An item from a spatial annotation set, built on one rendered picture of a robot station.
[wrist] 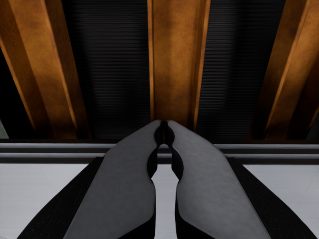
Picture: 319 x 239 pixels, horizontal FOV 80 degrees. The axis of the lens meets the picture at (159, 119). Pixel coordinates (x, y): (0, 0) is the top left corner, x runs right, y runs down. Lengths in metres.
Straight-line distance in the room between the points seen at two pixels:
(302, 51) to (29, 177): 0.44
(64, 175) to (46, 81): 0.20
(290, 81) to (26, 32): 0.45
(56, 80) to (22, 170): 0.17
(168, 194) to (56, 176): 0.14
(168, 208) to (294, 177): 0.16
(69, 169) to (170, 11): 0.26
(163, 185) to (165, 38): 0.22
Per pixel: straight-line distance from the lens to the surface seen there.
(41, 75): 0.40
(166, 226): 0.32
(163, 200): 0.27
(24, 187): 0.31
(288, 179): 0.29
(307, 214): 0.36
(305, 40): 0.40
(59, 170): 0.26
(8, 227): 0.40
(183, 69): 0.34
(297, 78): 0.42
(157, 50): 0.33
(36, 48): 0.39
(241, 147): 0.25
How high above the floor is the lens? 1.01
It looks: 60 degrees down
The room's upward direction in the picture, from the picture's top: 179 degrees counter-clockwise
